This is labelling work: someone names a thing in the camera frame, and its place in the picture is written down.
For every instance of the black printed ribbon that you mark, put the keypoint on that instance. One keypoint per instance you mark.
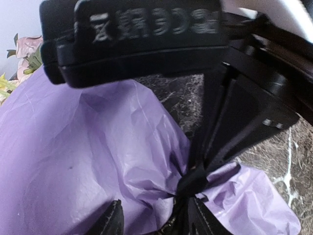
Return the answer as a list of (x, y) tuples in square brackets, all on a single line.
[(192, 183)]

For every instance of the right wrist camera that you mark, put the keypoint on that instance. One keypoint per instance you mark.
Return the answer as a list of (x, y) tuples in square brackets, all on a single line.
[(92, 42)]

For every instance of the yellow rose stem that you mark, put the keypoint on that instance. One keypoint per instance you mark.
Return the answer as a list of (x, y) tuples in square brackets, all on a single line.
[(7, 86)]

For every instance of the pink wrapping paper sheet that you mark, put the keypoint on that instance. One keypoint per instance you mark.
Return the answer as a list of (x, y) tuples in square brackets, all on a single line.
[(66, 154)]

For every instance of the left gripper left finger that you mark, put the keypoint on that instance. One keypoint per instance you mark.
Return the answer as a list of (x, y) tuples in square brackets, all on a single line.
[(111, 222)]

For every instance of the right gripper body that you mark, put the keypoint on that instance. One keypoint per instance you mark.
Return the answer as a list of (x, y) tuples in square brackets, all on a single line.
[(268, 53)]

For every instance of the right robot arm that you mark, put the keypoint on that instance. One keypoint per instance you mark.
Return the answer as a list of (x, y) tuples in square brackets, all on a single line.
[(290, 16)]

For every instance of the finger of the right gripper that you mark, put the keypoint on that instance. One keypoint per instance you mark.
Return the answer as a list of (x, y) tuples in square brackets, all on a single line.
[(215, 85), (251, 115)]

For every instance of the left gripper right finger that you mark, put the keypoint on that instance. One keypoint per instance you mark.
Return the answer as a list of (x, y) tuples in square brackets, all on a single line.
[(202, 221)]

